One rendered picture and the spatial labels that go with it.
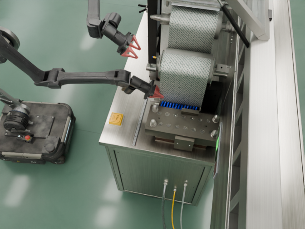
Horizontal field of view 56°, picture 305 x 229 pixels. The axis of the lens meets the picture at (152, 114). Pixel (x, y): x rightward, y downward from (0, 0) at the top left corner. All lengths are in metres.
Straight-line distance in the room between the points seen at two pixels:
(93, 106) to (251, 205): 2.35
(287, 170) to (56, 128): 1.94
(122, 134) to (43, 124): 1.09
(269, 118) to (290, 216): 0.31
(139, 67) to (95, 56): 1.46
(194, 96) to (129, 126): 0.42
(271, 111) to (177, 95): 0.76
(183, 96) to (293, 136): 0.64
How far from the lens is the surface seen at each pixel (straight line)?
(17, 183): 2.72
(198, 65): 1.41
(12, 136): 2.65
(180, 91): 1.51
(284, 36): 1.46
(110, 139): 1.64
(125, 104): 1.75
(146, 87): 1.52
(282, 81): 1.26
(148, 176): 1.93
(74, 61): 3.34
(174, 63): 1.41
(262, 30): 1.04
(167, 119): 1.53
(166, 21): 1.57
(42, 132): 2.55
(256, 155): 0.78
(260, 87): 0.92
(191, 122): 1.54
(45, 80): 1.68
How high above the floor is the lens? 2.32
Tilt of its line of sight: 56 degrees down
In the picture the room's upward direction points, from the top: straight up
